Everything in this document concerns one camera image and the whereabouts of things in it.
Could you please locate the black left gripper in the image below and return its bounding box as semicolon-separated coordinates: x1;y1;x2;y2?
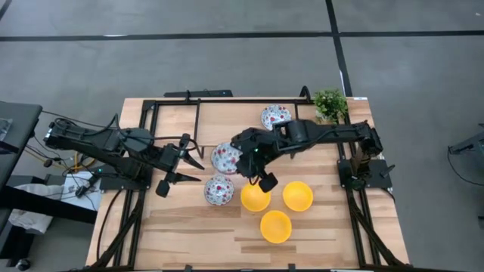
157;132;206;184

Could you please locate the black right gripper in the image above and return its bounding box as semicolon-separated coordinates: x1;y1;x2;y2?
230;127;283;178

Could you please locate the red floral-print mini bowl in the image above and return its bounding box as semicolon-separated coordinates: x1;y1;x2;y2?
210;141;243;175
260;104;293;131
203;174;235;207

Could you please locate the yellow plastic mini bowl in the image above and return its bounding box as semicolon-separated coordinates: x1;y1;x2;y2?
259;209;293;245
282;181;314;212
240;181;271;213

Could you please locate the black bar-shaped device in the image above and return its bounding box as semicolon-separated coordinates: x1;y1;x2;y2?
163;89;234;98

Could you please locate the small green artificial plant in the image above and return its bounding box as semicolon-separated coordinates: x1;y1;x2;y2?
312;88;349;125

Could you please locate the black desk crossbeam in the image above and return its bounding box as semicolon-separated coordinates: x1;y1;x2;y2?
0;184;98;224

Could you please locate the white crumpled cloth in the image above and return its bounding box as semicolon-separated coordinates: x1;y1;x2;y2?
8;172;100;235

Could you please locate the dark grey desk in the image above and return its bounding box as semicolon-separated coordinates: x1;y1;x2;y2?
0;100;43;190

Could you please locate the grey item on desk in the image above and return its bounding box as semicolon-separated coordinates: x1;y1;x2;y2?
0;118;13;141

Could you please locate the black office chair base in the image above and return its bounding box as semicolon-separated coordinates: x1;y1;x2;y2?
448;121;484;156

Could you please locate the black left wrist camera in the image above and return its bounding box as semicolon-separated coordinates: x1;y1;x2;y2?
155;179;171;199

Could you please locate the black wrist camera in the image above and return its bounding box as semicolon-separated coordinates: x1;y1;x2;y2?
259;172;279;193
155;179;171;199

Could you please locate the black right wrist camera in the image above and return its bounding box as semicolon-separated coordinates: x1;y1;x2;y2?
259;172;279;193

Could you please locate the black metal table frame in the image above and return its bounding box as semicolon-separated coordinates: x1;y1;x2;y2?
85;96;411;272

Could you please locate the yellow cable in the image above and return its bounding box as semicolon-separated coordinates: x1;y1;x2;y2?
71;150;95;171

